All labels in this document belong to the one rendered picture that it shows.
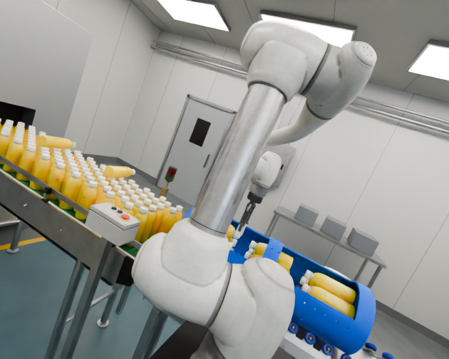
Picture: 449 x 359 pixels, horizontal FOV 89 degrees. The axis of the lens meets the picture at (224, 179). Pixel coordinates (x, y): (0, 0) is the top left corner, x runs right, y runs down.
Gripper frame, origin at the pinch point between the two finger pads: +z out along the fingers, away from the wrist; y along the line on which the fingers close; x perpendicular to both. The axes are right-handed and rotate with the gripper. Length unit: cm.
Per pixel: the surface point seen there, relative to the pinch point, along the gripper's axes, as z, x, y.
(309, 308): 10.2, -39.8, -15.2
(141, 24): -199, 414, 310
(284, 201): 22, -10, 336
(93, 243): 34, 61, -24
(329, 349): 23, -54, -12
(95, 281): 44, 47, -31
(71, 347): 81, 47, -31
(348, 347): 17, -58, -14
